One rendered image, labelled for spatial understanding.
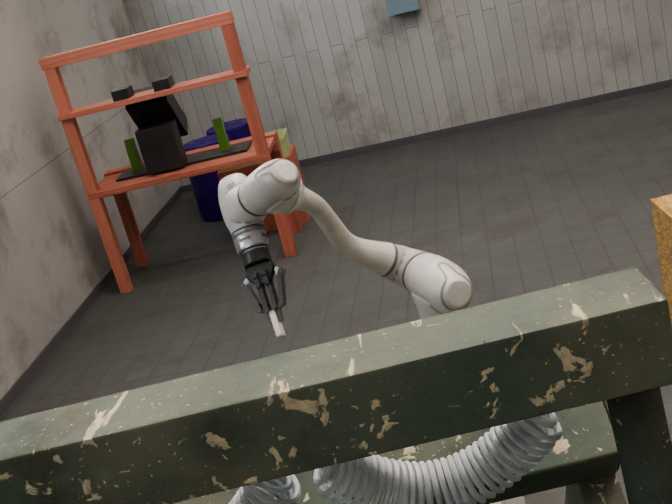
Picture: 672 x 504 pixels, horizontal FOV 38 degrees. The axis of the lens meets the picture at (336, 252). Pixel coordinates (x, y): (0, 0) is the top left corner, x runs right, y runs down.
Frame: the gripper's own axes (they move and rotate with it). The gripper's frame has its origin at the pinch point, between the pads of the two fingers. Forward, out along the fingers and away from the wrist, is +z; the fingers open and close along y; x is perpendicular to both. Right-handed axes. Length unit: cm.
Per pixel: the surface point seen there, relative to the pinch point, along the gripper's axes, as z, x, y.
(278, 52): -425, 736, -172
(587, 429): 48, -82, 72
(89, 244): -227, 513, -335
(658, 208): -20, 170, 106
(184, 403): 31, -139, 38
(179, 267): -187, 554, -276
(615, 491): 58, -75, 72
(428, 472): 46, -119, 56
